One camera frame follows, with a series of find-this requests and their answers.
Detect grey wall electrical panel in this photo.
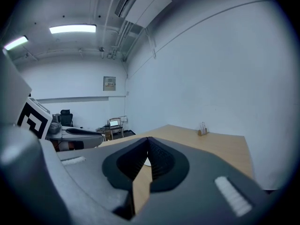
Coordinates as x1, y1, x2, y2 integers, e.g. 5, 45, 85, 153
103, 76, 117, 92

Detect white ceiling air conditioner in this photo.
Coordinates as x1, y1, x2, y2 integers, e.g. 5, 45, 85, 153
114, 0, 173, 29

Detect white ceiling pipes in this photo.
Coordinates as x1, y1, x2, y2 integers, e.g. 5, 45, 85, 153
103, 20, 141, 62

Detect long ceiling light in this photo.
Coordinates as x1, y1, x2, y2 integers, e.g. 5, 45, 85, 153
3, 35, 29, 51
49, 24, 97, 35

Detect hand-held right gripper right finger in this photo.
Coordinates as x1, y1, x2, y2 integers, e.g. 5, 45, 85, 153
131, 136, 273, 225

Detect wooden table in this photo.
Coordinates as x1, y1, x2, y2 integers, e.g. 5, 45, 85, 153
98, 124, 255, 220

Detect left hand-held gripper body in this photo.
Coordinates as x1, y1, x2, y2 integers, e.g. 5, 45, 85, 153
17, 97, 69, 147

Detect white wall cable trunking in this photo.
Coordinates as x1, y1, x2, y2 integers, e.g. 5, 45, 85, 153
35, 95, 127, 101

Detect small wooden side desk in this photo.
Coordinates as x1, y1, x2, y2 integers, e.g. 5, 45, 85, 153
95, 125, 124, 141

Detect black office chair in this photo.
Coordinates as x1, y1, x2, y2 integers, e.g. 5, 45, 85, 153
60, 109, 74, 128

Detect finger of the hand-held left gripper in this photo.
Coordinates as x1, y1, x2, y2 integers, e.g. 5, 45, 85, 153
65, 127, 104, 138
61, 136, 104, 148

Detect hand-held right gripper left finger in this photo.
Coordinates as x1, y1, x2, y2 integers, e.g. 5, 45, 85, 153
57, 136, 149, 221

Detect wooden holder with sticks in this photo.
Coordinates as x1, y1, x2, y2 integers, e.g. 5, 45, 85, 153
197, 121, 210, 136

